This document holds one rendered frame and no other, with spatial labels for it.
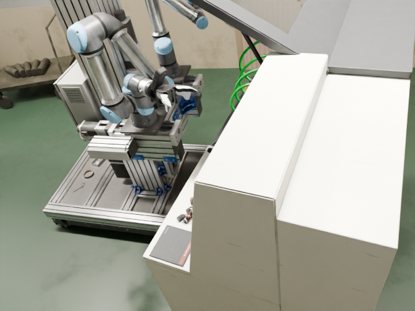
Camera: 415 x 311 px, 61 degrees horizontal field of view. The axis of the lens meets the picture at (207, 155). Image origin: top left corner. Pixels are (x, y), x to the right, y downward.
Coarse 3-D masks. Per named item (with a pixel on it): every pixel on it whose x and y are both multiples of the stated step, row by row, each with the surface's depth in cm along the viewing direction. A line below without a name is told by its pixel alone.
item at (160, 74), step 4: (160, 68) 141; (164, 68) 142; (156, 72) 140; (160, 72) 140; (164, 72) 142; (156, 76) 142; (160, 76) 141; (164, 76) 144; (156, 80) 143; (160, 80) 145; (152, 84) 146; (156, 84) 145; (160, 84) 148; (152, 88) 148
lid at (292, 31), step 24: (192, 0) 134; (216, 0) 134; (240, 0) 143; (264, 0) 149; (288, 0) 155; (312, 0) 159; (336, 0) 166; (240, 24) 132; (264, 24) 135; (288, 24) 144; (312, 24) 147; (336, 24) 153; (288, 48) 132; (312, 48) 137
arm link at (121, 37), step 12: (96, 12) 161; (108, 24) 160; (120, 24) 164; (108, 36) 164; (120, 36) 163; (120, 48) 166; (132, 48) 164; (132, 60) 166; (144, 60) 166; (144, 72) 167; (168, 84) 169
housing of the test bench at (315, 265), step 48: (384, 0) 164; (336, 48) 140; (384, 48) 135; (336, 96) 123; (384, 96) 119; (336, 144) 106; (384, 144) 103; (288, 192) 96; (336, 192) 94; (384, 192) 92; (288, 240) 95; (336, 240) 87; (384, 240) 82; (288, 288) 114; (336, 288) 102
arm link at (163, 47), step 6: (156, 42) 225; (162, 42) 224; (168, 42) 223; (156, 48) 223; (162, 48) 221; (168, 48) 222; (162, 54) 224; (168, 54) 224; (174, 54) 229; (162, 60) 227; (168, 60) 227; (174, 60) 230
